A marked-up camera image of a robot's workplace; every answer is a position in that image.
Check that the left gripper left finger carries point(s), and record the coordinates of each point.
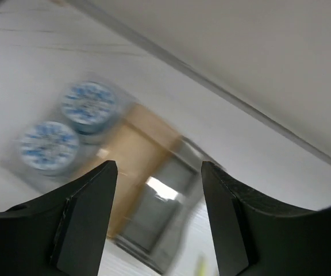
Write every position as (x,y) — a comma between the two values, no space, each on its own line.
(62,232)

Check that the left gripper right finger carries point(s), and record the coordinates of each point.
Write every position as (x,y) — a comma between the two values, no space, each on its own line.
(255,234)

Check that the blue white tape jar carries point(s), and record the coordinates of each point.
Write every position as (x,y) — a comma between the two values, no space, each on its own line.
(49,148)
(92,109)

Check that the yellow highlighter pen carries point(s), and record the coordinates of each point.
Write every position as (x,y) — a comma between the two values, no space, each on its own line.
(201,265)

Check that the clear plastic container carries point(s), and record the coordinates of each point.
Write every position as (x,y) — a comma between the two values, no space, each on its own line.
(42,183)

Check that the smoky grey plastic container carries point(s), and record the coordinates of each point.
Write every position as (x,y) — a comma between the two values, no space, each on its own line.
(154,230)

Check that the amber plastic container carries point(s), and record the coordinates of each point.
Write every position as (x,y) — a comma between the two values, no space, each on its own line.
(139,145)

